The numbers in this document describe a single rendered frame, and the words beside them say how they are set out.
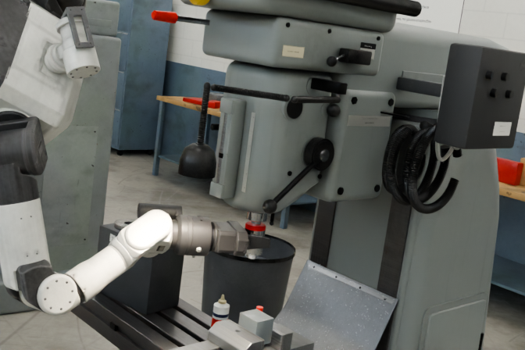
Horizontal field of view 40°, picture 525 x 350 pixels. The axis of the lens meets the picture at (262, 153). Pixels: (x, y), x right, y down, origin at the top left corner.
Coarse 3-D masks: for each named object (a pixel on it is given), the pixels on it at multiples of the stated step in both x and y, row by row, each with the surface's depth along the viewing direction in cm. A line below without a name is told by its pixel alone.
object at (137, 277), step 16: (112, 224) 201; (128, 224) 202; (160, 256) 189; (176, 256) 193; (128, 272) 192; (144, 272) 189; (160, 272) 190; (176, 272) 195; (112, 288) 197; (128, 288) 193; (144, 288) 189; (160, 288) 191; (176, 288) 196; (128, 304) 193; (144, 304) 189; (160, 304) 192; (176, 304) 197
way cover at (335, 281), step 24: (312, 264) 200; (312, 288) 197; (336, 288) 192; (360, 288) 187; (312, 312) 193; (336, 312) 188; (360, 312) 184; (384, 312) 180; (312, 336) 188; (336, 336) 185; (360, 336) 181
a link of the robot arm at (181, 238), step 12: (144, 204) 158; (156, 204) 159; (180, 216) 157; (180, 228) 154; (192, 228) 155; (168, 240) 153; (180, 240) 154; (192, 240) 155; (156, 252) 158; (180, 252) 156
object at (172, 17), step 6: (156, 12) 145; (162, 12) 146; (168, 12) 147; (174, 12) 148; (156, 18) 145; (162, 18) 146; (168, 18) 147; (174, 18) 147; (180, 18) 149; (186, 18) 150; (192, 18) 151; (204, 24) 154
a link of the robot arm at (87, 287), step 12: (108, 252) 148; (84, 264) 145; (96, 264) 146; (108, 264) 146; (120, 264) 148; (72, 276) 143; (84, 276) 143; (96, 276) 144; (108, 276) 146; (84, 288) 143; (96, 288) 144; (24, 300) 141; (84, 300) 144
